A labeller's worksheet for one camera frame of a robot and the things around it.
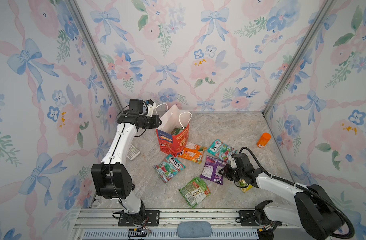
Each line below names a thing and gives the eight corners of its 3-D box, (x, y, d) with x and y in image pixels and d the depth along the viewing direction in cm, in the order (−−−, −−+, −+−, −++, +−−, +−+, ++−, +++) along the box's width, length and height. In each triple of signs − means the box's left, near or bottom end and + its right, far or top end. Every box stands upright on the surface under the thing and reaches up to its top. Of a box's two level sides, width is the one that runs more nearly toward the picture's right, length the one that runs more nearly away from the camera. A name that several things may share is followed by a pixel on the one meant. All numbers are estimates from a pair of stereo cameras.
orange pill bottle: (257, 148, 102) (264, 139, 94) (255, 141, 105) (261, 132, 97) (265, 148, 102) (272, 139, 94) (262, 141, 105) (269, 132, 97)
